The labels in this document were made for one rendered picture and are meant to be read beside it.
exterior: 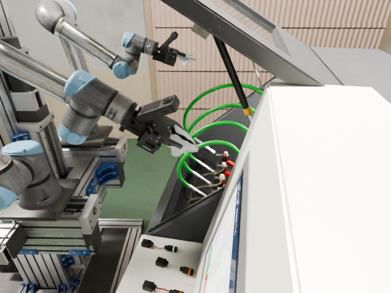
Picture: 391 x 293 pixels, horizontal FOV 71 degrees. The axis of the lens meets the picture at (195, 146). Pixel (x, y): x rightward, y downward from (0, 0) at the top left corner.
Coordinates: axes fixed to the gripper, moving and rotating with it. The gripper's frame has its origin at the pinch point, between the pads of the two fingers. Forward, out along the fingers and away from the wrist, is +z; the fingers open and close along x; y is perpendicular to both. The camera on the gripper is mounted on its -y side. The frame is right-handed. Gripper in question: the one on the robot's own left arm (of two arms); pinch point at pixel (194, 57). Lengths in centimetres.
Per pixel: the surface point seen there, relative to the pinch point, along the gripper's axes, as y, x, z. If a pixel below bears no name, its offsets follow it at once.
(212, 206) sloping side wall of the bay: 36, 72, 16
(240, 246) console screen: 17, 113, 10
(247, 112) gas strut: 5, 77, 14
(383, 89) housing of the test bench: -11, 73, 47
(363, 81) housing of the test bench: -12, 66, 45
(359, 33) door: -67, -157, 162
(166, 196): 56, 41, 4
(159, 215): 59, 53, 3
